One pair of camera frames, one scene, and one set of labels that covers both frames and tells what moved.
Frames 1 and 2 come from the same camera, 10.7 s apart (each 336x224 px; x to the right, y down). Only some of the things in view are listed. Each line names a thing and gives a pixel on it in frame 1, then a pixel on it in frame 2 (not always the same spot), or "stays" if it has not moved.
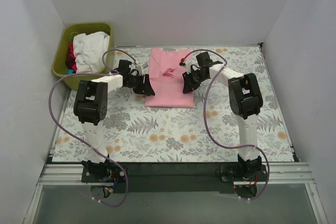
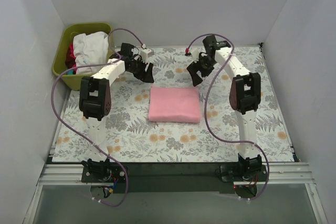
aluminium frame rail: [64, 174] stays
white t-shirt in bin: [91, 51] stays
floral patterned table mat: [210, 132] stays
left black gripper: [142, 83] to [140, 69]
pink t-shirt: [165, 78] to [175, 104]
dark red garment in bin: [70, 60] stays
